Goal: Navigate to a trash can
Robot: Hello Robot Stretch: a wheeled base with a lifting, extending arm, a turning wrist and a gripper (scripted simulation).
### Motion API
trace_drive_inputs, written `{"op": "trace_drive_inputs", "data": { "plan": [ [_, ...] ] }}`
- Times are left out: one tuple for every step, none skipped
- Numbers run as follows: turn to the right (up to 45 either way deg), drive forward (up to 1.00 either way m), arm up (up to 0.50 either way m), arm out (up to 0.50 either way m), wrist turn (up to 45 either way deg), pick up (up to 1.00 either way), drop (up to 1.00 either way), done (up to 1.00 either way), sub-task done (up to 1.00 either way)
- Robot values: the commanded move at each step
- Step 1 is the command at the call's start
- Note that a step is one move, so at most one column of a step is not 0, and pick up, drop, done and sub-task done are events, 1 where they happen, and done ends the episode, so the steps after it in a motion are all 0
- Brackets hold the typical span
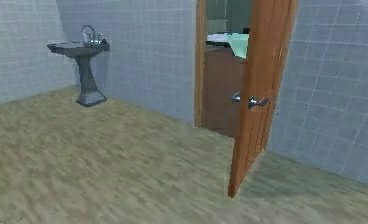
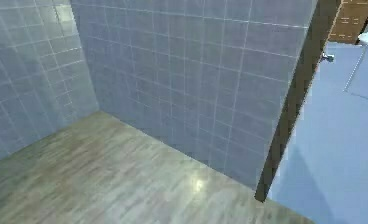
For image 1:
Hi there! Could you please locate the grey pedestal sink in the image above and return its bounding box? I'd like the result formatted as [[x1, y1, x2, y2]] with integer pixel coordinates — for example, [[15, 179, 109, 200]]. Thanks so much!
[[46, 40, 111, 108]]

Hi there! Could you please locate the orange wooden room door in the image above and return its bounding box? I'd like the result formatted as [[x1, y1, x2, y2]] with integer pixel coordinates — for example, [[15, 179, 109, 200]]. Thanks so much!
[[227, 0, 299, 199]]

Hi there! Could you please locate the chrome sink faucet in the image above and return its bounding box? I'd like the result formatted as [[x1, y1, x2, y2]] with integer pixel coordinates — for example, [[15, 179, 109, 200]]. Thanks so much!
[[80, 24, 105, 44]]

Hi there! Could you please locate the silver door lever handle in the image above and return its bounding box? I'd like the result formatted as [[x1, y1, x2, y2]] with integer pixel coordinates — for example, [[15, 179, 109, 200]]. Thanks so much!
[[247, 96, 271, 110]]

